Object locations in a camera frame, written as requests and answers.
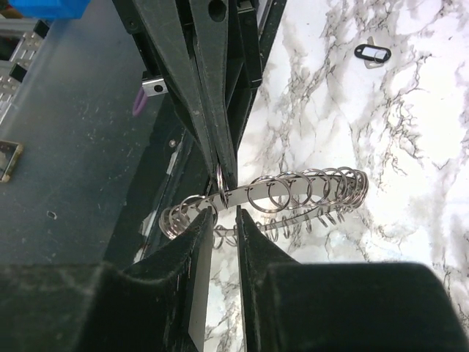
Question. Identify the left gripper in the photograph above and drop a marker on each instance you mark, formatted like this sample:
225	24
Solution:
200	102

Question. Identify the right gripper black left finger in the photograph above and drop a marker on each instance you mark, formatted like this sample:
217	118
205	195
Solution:
157	304

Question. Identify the steel disc with keyrings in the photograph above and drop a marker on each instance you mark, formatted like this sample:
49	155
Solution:
288	199

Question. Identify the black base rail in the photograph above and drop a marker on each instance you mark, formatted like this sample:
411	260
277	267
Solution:
170	169

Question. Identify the blue plastic bin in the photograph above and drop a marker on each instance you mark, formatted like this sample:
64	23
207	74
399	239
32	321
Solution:
50	9

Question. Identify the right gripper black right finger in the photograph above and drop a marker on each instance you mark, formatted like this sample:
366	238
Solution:
289	306

